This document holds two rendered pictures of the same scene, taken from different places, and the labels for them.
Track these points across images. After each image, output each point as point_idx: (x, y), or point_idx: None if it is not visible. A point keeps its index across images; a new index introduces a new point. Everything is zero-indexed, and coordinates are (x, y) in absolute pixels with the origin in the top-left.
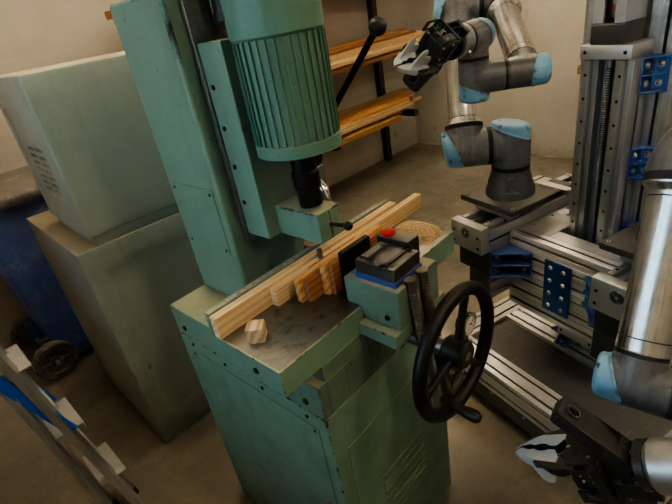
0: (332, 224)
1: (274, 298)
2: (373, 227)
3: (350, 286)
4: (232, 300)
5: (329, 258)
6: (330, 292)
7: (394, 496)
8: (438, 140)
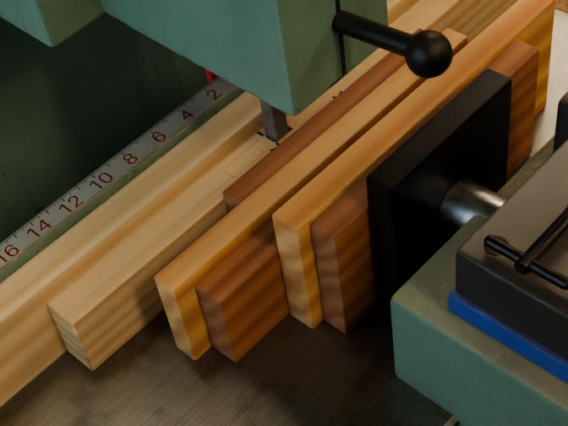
0: (347, 29)
1: (71, 341)
2: (516, 7)
3: (417, 342)
4: None
5: (323, 186)
6: (317, 319)
7: None
8: None
